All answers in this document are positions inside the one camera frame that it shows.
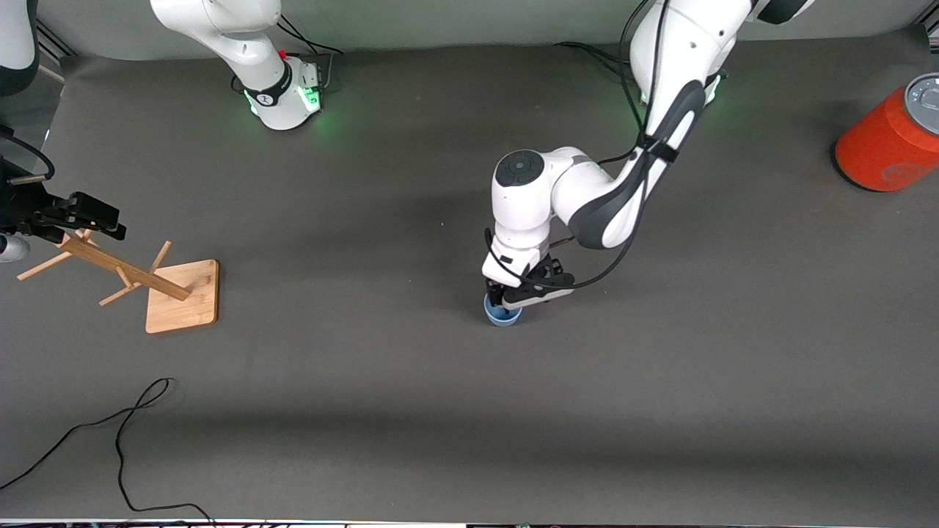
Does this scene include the light blue cup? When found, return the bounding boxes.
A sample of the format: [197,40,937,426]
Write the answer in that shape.
[483,292,524,328]

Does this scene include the bamboo cup rack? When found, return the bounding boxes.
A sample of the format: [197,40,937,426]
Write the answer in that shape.
[17,229,220,335]

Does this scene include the thin black cable on table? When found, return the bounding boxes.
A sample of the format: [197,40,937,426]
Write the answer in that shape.
[0,378,218,527]

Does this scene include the orange cylindrical speaker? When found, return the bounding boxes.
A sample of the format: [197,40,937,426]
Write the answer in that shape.
[834,73,939,193]

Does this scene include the black arm base cables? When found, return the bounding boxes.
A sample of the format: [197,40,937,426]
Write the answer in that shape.
[277,10,347,92]
[552,41,648,83]

